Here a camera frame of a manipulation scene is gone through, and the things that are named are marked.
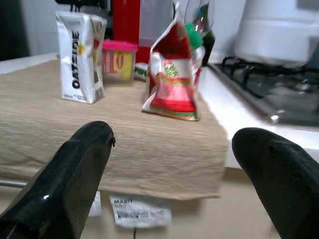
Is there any green cap sauce bottle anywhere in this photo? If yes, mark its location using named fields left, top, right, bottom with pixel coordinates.
left=184, top=22, right=205, bottom=90

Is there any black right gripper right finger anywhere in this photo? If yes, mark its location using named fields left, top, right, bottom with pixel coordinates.
left=231, top=127, right=319, bottom=239

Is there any white cooking pot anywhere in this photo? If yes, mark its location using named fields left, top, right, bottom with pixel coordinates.
left=233, top=0, right=319, bottom=68

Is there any dark green glass bottle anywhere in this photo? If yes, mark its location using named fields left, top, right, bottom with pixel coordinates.
left=195, top=0, right=216, bottom=67

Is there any black gas stove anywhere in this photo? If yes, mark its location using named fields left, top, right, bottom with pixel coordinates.
left=208, top=55, right=319, bottom=128

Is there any white Oatside milk carton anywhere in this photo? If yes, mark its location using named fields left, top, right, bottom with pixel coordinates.
left=55, top=11, right=108, bottom=105

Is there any white cloth care label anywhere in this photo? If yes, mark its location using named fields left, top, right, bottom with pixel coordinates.
left=109, top=195, right=173, bottom=229
left=87, top=191, right=103, bottom=218

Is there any beige woven cloth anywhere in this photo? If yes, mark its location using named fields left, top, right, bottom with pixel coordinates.
left=0, top=59, right=229, bottom=200

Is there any red white snack bag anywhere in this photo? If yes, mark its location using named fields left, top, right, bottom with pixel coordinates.
left=141, top=1, right=203, bottom=122

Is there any clear plastic jug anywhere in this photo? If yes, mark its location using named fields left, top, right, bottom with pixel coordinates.
left=139, top=0, right=178, bottom=49

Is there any red kitchen appliance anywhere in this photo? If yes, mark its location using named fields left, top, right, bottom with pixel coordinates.
left=111, top=0, right=153, bottom=65

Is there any green white flat packet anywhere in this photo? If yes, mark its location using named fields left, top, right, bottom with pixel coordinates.
left=134, top=62, right=151, bottom=82

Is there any silver metal bar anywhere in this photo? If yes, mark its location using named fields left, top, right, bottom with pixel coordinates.
left=0, top=180, right=28, bottom=188

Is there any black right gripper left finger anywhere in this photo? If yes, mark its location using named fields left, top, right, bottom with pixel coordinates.
left=0, top=120, right=116, bottom=239

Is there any pink lid plastic container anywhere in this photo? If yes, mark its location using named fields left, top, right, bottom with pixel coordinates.
left=101, top=39, right=139, bottom=83

